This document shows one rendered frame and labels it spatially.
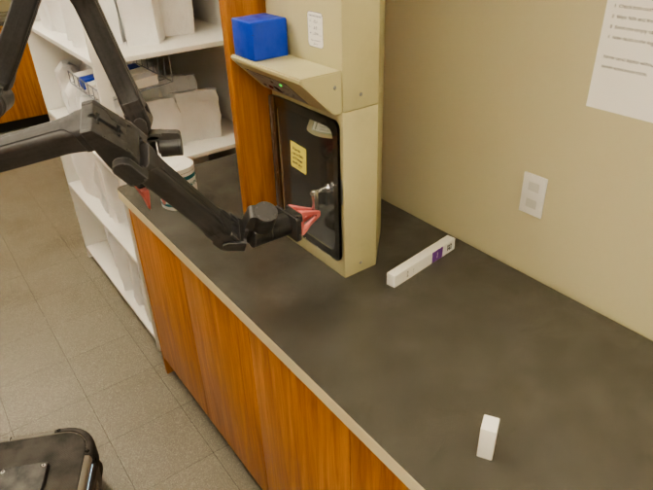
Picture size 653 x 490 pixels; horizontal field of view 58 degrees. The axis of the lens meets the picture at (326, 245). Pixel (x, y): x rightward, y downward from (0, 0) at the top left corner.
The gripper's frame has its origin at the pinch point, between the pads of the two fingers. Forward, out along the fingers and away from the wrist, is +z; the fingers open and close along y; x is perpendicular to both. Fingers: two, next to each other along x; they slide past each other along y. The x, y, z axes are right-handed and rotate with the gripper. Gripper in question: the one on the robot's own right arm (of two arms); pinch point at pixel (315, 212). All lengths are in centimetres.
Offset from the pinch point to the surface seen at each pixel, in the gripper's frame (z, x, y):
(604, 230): 49, 0, -52
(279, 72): -5.6, -36.7, 3.6
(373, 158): 15.3, -12.6, -5.2
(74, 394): -61, 114, 107
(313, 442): -22, 48, -26
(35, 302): -58, 113, 190
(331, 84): 2.7, -34.3, -5.3
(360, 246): 11.0, 12.1, -5.2
